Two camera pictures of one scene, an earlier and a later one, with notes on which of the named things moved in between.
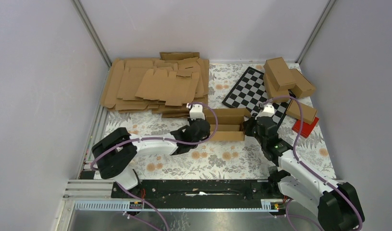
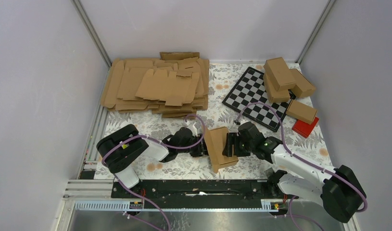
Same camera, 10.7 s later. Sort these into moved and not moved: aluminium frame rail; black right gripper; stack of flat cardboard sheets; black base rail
Moved: black right gripper
Not moved: stack of flat cardboard sheets; black base rail; aluminium frame rail
